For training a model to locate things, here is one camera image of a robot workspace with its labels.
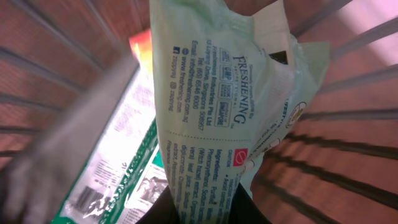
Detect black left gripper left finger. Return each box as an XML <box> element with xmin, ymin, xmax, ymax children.
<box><xmin>136</xmin><ymin>187</ymin><xmax>180</xmax><ymax>224</ymax></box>

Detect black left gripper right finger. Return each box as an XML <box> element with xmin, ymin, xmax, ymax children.
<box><xmin>228</xmin><ymin>184</ymin><xmax>272</xmax><ymax>224</ymax></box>

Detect green white package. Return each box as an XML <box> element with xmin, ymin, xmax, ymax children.
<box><xmin>53</xmin><ymin>68</ymin><xmax>167</xmax><ymax>224</ymax></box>

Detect mint green wipes pack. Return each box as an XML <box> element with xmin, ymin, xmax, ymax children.
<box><xmin>150</xmin><ymin>0</ymin><xmax>330</xmax><ymax>223</ymax></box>

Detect grey plastic shopping basket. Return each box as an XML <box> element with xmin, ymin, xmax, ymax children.
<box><xmin>1</xmin><ymin>0</ymin><xmax>397</xmax><ymax>223</ymax></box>

